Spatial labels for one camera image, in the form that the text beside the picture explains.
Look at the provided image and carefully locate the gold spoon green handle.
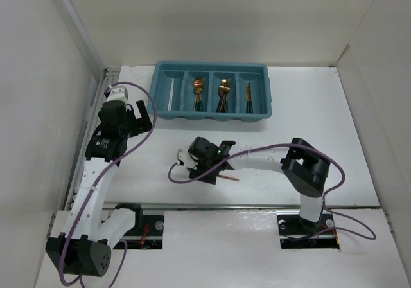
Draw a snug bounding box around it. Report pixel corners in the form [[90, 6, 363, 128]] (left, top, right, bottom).
[[194, 87, 203, 112]]

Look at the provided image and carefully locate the rose gold fork green handle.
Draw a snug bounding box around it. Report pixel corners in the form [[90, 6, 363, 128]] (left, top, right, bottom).
[[221, 94, 228, 113]]

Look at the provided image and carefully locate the gold knife green handle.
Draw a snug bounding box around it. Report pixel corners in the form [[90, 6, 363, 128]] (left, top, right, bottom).
[[246, 82, 253, 114], [246, 92, 252, 113]]

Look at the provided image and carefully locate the rose gold fork all metal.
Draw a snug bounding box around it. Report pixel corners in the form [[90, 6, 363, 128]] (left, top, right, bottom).
[[217, 85, 226, 113]]

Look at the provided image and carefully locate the copper slotted spoon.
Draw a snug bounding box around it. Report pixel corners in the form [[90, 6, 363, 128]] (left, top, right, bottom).
[[193, 78, 204, 92]]

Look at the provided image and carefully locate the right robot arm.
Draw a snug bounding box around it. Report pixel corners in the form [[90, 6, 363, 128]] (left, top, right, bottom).
[[179, 137, 330, 233]]

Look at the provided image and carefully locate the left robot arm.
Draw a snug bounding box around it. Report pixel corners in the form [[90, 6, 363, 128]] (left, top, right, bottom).
[[46, 100, 152, 277]]

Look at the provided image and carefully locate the blue plastic cutlery tray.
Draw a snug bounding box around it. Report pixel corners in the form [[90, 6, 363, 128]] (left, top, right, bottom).
[[147, 61, 272, 122]]

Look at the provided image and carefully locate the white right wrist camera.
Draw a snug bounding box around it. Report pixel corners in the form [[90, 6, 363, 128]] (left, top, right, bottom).
[[177, 149, 197, 170]]

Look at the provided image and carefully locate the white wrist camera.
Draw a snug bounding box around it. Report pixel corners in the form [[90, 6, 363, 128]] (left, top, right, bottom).
[[177, 149, 197, 170], [105, 85, 128, 103]]

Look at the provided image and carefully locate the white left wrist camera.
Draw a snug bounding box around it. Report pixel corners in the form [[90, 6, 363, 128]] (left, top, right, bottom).
[[105, 85, 128, 103]]

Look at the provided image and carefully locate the aluminium rail left side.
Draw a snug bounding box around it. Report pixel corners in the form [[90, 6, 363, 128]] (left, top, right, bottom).
[[59, 67, 120, 210]]

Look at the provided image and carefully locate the aluminium rail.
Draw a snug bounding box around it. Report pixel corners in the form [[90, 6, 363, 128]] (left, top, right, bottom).
[[59, 67, 120, 210], [141, 202, 302, 211]]

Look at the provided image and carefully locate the aluminium rail front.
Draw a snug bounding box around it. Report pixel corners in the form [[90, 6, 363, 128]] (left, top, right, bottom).
[[141, 202, 302, 211]]

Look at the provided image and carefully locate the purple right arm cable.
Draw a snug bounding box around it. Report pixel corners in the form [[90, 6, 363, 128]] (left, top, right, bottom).
[[168, 143, 377, 240]]

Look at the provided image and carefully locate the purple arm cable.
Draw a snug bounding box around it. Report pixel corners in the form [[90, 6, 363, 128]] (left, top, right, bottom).
[[168, 143, 377, 240], [59, 81, 158, 285]]

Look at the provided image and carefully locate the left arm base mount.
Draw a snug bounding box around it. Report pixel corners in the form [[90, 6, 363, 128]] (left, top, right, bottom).
[[114, 202, 164, 250]]

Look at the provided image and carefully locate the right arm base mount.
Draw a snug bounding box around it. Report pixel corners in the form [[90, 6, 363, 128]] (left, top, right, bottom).
[[277, 213, 340, 249]]

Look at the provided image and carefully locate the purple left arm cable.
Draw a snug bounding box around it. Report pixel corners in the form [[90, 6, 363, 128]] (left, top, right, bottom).
[[59, 81, 158, 285]]

